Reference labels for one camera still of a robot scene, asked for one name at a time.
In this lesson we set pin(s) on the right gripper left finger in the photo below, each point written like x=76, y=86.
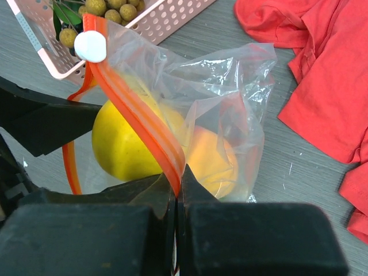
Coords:
x=127, y=229

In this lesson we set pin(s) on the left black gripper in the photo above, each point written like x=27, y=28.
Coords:
x=41, y=123

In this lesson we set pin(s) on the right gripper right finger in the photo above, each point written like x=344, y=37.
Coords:
x=238, y=238

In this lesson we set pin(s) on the yellow orange peach fruit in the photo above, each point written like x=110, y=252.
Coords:
x=213, y=162

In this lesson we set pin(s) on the yellow lemon fruit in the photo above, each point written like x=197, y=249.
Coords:
x=118, y=149

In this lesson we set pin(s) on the clear zip top bag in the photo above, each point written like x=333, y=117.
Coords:
x=164, y=96

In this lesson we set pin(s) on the pink plastic basket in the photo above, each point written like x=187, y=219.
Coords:
x=155, y=23

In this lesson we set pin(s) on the brown longan bunch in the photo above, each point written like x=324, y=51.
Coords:
x=68, y=15

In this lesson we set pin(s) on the red cloth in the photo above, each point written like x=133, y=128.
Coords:
x=328, y=108

